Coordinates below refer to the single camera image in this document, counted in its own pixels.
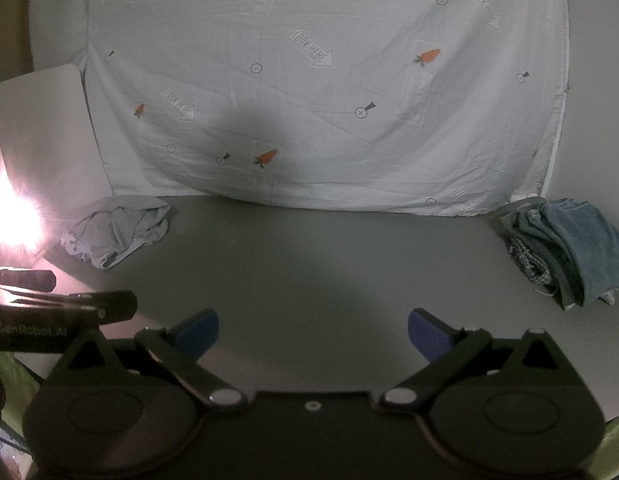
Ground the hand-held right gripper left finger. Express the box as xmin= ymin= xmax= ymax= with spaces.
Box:
xmin=42 ymin=309 xmax=250 ymax=413

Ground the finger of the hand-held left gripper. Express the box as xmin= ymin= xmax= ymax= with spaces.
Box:
xmin=9 ymin=289 xmax=138 ymax=324
xmin=0 ymin=268 xmax=57 ymax=294

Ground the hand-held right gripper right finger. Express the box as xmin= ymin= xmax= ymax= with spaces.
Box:
xmin=377 ymin=307 xmax=585 ymax=413

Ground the light grey garment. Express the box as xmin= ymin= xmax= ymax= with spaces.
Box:
xmin=59 ymin=196 xmax=172 ymax=271

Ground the checked cloth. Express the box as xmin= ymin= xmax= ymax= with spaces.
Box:
xmin=507 ymin=234 xmax=563 ymax=293

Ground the white flat board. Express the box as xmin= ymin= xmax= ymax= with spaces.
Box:
xmin=0 ymin=64 xmax=109 ymax=203

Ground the teal patterned cloth pile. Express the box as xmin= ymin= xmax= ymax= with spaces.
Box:
xmin=537 ymin=197 xmax=619 ymax=307

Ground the white carrot print blanket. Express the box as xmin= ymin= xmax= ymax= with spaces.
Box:
xmin=83 ymin=0 xmax=574 ymax=219

